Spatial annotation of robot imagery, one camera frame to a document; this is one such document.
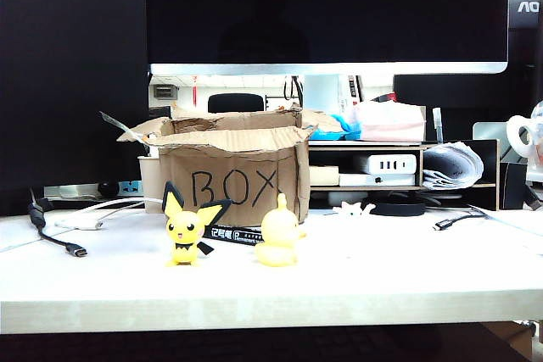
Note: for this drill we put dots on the black monitor behind shelf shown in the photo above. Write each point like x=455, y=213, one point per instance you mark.
x=449, y=90

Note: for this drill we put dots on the black round plug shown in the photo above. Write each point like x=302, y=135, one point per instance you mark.
x=108, y=188

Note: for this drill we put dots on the black marker pen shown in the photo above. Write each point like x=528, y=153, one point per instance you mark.
x=231, y=235

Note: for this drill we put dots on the small beige box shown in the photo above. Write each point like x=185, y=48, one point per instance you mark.
x=323, y=175

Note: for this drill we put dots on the white paper sheet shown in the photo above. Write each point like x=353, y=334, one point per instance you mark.
x=517, y=226

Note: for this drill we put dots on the black round disc base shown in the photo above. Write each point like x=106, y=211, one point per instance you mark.
x=396, y=208

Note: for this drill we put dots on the cardboard box marked BOX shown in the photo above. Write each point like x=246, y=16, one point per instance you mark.
x=237, y=167

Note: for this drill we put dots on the blue plastic package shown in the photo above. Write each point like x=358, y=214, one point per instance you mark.
x=335, y=131

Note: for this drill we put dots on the black AOC monitor box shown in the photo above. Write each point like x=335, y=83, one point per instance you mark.
x=526, y=10

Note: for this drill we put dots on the silver metal stand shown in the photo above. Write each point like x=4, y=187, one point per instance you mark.
x=488, y=131

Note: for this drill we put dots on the rolled stack of papers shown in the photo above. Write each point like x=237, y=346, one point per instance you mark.
x=454, y=167

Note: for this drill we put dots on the yellow black-eared Pichu doll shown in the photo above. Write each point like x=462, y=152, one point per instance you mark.
x=184, y=226

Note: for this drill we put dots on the flat white Apple box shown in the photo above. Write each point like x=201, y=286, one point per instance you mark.
x=377, y=179

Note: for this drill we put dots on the white tape roll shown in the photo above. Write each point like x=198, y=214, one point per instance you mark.
x=516, y=135

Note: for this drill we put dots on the black flat monitor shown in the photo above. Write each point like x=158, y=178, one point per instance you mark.
x=72, y=82

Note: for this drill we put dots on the wooden black desk shelf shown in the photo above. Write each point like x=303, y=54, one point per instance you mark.
x=491, y=175

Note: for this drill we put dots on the small white doll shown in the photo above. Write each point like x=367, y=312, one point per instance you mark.
x=350, y=210

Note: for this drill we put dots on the black office chair back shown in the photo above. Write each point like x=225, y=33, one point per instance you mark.
x=235, y=103

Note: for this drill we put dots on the white monitor stand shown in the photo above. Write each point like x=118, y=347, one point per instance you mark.
x=320, y=90

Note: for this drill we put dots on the pink white tissue pack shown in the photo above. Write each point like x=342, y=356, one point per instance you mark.
x=390, y=122

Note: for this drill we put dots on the silver-bezel large computer monitor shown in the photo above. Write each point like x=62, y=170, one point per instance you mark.
x=326, y=10

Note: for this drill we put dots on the yellow duck doll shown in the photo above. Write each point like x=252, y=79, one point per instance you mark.
x=275, y=230

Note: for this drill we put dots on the small black box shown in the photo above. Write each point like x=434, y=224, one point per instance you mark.
x=512, y=186

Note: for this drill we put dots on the white power strip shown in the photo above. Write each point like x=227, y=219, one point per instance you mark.
x=80, y=189

